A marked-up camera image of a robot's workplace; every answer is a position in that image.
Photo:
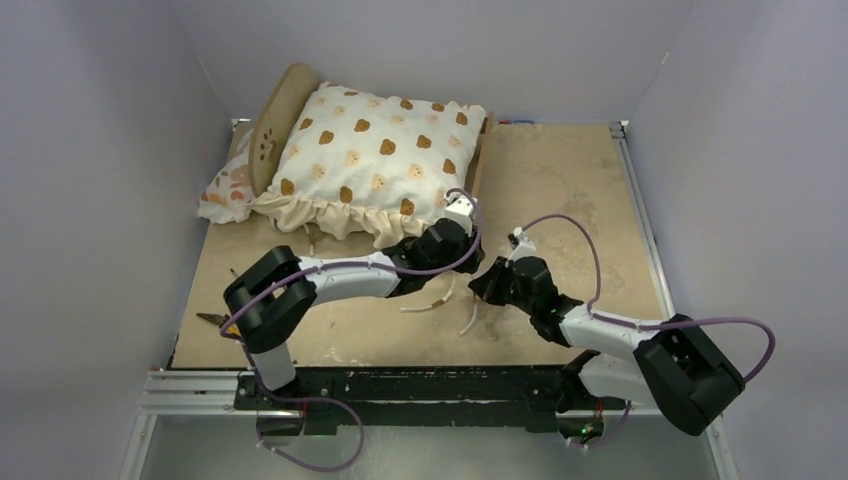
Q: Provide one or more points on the bear print white cushion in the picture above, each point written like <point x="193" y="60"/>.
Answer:
<point x="387" y="228"/>

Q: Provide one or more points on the wooden pet bed frame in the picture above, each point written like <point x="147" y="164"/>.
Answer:
<point x="285" y="119"/>

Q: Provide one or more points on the floral print small pillow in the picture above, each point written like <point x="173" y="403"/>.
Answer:
<point x="228" y="197"/>

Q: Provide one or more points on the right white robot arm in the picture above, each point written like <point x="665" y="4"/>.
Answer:
<point x="673" y="366"/>

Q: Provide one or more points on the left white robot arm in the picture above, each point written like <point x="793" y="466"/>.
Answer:
<point x="270" y="299"/>

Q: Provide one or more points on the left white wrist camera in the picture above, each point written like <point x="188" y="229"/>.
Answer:
<point x="461" y="209"/>

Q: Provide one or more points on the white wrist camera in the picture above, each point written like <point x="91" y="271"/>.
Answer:
<point x="521" y="245"/>
<point x="461" y="209"/>

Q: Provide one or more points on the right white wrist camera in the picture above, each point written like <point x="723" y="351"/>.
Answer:
<point x="521" y="245"/>

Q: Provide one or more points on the aluminium table frame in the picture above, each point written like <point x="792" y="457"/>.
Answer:
<point x="212" y="392"/>

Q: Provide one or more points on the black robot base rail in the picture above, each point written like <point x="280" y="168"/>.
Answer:
<point x="321" y="399"/>

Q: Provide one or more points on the yellow handled pliers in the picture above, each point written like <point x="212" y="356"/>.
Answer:
<point x="215" y="319"/>

